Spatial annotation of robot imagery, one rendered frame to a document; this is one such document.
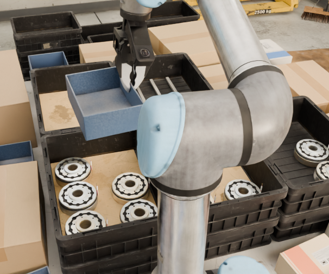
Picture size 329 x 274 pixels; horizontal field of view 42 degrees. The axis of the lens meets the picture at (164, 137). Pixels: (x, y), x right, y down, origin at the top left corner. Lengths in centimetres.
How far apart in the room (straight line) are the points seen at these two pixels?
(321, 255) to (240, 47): 70
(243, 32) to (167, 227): 35
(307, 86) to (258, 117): 118
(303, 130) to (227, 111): 100
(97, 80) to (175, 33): 84
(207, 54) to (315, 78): 45
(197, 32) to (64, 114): 76
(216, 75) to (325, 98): 42
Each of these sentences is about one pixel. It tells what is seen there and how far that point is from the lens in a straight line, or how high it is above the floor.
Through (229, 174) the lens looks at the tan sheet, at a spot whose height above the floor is 83.
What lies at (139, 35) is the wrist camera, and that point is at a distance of 100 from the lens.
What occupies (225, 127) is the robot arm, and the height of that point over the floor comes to 137.
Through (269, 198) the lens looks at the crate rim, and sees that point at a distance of 114.
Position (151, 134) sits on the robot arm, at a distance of 56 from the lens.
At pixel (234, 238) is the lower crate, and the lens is 123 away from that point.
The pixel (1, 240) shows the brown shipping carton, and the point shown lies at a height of 86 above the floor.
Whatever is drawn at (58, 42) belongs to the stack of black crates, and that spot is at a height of 53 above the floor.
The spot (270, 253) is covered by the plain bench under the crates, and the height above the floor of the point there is 70.
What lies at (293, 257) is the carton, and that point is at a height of 77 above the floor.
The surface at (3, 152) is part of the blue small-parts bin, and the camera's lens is 156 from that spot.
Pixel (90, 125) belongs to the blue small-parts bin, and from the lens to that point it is 100.
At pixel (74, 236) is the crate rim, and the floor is 93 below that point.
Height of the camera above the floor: 171
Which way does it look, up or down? 38 degrees down
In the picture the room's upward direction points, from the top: 3 degrees clockwise
